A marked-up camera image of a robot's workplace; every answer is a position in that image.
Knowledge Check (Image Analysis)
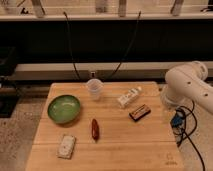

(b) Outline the right black hanging cable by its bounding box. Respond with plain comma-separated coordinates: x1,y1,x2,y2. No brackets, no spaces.
105,10,142,81

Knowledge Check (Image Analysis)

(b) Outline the left black hanging cable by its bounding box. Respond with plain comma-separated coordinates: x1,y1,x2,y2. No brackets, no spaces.
62,11,82,81

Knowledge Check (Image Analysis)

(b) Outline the clear plastic cup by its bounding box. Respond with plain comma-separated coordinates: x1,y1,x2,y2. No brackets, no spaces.
86,79,103,101

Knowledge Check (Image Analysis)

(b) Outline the blue connector box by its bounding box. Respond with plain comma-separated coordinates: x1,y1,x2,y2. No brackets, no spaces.
170,111,185,127

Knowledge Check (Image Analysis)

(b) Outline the black and orange eraser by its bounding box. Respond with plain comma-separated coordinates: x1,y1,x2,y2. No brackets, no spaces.
129,104,151,121

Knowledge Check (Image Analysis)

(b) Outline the black floor cable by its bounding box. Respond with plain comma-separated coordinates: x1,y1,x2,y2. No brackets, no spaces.
173,99,207,171

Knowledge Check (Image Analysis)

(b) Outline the black equipment at left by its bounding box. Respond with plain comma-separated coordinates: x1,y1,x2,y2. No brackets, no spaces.
0,46,19,118

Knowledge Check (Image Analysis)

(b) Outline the black hanging cable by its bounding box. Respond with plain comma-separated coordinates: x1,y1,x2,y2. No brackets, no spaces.
62,11,82,81
105,10,142,81

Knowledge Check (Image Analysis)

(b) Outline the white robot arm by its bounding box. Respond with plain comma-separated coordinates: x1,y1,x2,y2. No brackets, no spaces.
161,61,213,115

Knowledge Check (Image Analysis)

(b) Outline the green ceramic bowl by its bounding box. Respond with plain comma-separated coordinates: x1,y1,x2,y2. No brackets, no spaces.
47,95,81,124

